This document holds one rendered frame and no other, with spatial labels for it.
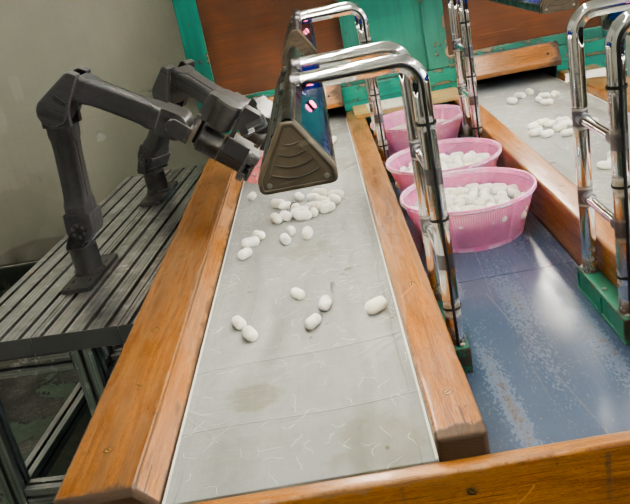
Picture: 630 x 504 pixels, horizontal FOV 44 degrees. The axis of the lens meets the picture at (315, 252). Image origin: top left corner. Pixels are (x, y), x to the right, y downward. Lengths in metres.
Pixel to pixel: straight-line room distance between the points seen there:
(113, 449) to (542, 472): 0.48
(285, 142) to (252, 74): 1.78
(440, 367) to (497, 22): 1.76
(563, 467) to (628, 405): 0.20
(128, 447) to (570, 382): 0.57
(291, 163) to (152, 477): 0.38
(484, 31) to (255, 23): 0.71
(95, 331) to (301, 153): 0.87
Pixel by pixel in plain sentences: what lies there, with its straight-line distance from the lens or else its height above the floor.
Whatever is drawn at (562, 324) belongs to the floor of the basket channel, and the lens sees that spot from 1.23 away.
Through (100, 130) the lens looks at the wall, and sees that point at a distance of 3.71.
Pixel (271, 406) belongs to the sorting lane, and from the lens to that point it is 1.00.
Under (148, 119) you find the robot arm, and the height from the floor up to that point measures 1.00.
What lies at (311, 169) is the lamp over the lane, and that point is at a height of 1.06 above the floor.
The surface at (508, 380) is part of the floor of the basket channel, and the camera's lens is 1.10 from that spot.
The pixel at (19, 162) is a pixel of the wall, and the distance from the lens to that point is 3.90.
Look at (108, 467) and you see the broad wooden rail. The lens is 0.94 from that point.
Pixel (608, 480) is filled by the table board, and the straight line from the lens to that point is 0.90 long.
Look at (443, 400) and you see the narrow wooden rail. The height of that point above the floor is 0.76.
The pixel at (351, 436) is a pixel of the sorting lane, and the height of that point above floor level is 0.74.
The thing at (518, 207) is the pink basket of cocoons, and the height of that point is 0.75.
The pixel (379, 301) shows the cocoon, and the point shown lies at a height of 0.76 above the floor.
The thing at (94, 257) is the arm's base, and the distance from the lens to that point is 1.82.
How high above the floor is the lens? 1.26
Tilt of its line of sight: 21 degrees down
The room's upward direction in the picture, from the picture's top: 11 degrees counter-clockwise
